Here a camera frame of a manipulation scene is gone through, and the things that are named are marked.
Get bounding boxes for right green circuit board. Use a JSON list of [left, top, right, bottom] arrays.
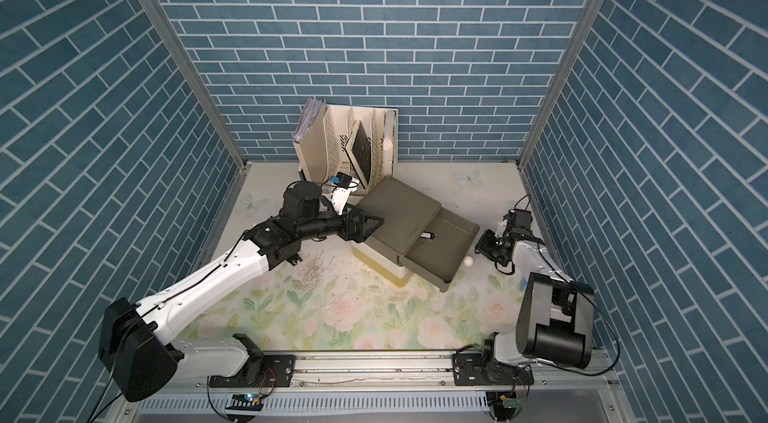
[[486, 392, 527, 422]]

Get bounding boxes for aluminium mounting rail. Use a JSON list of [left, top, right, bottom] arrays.
[[104, 350, 635, 422]]

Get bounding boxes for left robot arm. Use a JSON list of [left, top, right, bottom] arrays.
[[98, 181, 384, 402]]

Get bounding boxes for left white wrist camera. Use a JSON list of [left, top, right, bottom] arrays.
[[330, 172, 359, 215]]

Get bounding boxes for olive drawer cabinet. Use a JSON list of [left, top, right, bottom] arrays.
[[352, 176, 442, 287]]

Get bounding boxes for black framed tablet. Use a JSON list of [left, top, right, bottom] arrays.
[[344, 120, 372, 189]]

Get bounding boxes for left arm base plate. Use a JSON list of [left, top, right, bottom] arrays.
[[209, 354, 297, 390]]

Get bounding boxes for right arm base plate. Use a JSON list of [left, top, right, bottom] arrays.
[[452, 352, 534, 386]]

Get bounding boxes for floral table mat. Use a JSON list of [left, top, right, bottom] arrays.
[[180, 162, 527, 350]]

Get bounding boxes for white file organizer rack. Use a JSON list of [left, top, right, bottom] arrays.
[[292, 98, 399, 196]]

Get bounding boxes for purple paper folder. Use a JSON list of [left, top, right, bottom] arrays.
[[293, 98, 326, 144]]

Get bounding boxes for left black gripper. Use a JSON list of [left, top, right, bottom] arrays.
[[296, 201, 383, 243]]

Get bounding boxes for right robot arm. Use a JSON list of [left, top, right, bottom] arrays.
[[475, 209, 597, 370]]

